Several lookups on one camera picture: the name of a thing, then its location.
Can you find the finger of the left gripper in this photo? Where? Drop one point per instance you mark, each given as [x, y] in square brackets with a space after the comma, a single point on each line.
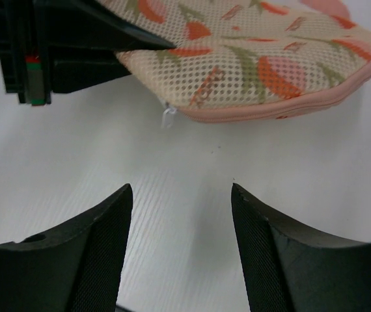
[73, 70]
[89, 25]

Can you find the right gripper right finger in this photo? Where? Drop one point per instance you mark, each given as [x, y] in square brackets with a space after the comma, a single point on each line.
[290, 266]

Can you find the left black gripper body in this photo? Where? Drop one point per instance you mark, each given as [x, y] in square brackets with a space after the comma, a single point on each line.
[24, 59]

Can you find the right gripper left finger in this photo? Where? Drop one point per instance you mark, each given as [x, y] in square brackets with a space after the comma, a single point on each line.
[75, 266]

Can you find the floral mesh laundry bag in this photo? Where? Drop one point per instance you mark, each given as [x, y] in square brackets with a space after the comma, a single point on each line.
[246, 60]

